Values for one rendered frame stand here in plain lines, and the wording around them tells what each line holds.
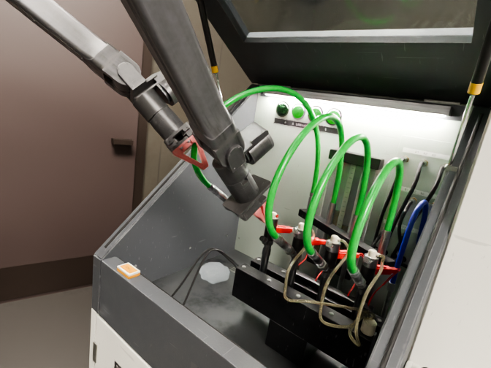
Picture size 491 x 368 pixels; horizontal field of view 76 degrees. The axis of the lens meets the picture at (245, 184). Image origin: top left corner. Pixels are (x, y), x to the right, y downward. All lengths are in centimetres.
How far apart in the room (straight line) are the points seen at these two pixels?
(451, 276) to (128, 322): 67
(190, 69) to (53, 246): 204
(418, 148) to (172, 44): 69
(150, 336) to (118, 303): 13
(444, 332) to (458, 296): 7
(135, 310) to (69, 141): 152
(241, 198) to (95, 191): 170
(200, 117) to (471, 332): 56
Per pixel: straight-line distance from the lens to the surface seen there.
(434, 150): 92
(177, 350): 72
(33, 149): 217
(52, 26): 79
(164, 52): 41
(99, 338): 101
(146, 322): 78
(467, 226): 67
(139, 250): 94
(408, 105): 91
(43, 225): 231
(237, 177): 62
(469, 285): 67
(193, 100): 46
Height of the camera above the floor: 137
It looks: 14 degrees down
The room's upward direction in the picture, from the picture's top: 9 degrees clockwise
